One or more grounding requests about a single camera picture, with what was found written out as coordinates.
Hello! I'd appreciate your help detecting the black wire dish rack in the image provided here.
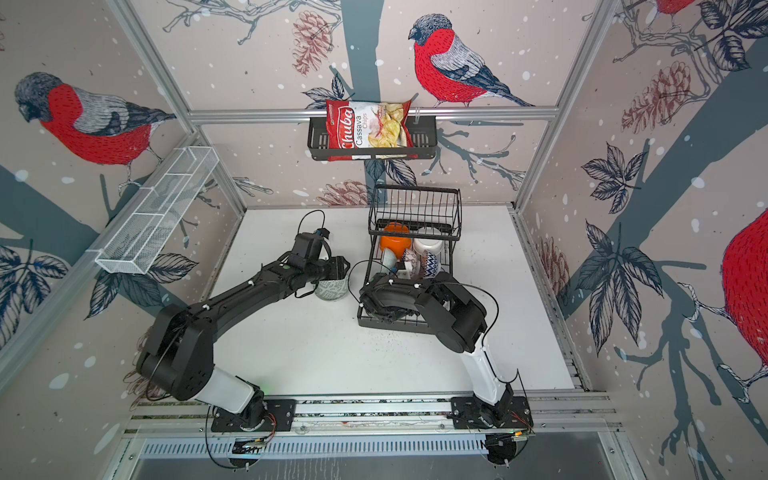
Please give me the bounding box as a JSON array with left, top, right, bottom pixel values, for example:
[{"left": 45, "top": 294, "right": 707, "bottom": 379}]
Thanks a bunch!
[{"left": 356, "top": 184, "right": 463, "bottom": 335}]

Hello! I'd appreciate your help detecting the white ceramic bowl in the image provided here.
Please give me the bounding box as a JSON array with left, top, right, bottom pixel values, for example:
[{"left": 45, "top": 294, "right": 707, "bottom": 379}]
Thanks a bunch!
[{"left": 413, "top": 237, "right": 445, "bottom": 256}]

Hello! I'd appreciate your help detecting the green patterned bowl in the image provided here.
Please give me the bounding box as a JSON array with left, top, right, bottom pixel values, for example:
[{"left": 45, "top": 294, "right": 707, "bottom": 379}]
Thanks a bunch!
[{"left": 314, "top": 278, "right": 348, "bottom": 301}]

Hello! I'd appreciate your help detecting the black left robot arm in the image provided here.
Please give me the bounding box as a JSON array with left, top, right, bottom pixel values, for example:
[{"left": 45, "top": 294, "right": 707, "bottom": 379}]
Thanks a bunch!
[{"left": 136, "top": 228, "right": 350, "bottom": 423}]

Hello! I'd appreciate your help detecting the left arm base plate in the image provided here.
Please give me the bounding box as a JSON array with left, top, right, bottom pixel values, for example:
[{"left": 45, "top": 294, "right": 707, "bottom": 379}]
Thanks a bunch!
[{"left": 211, "top": 399, "right": 297, "bottom": 434}]

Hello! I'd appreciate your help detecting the black wall basket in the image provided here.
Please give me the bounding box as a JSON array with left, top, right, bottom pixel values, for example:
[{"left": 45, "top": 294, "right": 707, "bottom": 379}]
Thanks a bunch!
[{"left": 307, "top": 117, "right": 437, "bottom": 161}]

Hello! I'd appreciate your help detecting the pale green glazed bowl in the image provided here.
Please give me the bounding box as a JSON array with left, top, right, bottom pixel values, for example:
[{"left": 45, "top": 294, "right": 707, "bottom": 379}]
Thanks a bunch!
[{"left": 381, "top": 248, "right": 398, "bottom": 273}]

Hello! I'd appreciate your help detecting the red cassava chips bag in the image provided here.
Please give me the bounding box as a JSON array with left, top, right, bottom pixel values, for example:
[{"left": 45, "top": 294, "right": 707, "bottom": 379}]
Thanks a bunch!
[{"left": 325, "top": 100, "right": 413, "bottom": 150}]

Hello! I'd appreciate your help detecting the aluminium mounting rail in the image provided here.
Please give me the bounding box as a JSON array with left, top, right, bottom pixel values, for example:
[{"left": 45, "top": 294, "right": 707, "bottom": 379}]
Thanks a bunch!
[{"left": 122, "top": 390, "right": 623, "bottom": 436}]

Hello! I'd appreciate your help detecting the orange plastic bowl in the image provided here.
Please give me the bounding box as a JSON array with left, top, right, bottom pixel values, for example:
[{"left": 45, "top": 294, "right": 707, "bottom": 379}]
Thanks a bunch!
[{"left": 379, "top": 222, "right": 412, "bottom": 259}]

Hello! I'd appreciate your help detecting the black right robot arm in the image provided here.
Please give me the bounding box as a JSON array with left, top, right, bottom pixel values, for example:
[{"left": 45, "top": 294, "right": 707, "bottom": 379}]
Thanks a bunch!
[{"left": 359, "top": 272, "right": 533, "bottom": 432}]

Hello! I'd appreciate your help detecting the red patterned bowl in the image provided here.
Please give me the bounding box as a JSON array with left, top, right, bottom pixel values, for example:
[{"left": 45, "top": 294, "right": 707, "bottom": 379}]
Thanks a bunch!
[{"left": 421, "top": 251, "right": 442, "bottom": 279}]

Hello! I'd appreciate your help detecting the blue patterned bowl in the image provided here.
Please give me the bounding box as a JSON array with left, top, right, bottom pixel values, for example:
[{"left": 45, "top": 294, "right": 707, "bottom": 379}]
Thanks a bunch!
[{"left": 402, "top": 248, "right": 423, "bottom": 279}]

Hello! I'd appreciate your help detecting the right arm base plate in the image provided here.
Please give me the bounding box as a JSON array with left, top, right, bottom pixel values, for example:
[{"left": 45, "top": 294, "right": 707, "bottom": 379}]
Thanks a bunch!
[{"left": 448, "top": 396, "right": 534, "bottom": 431}]

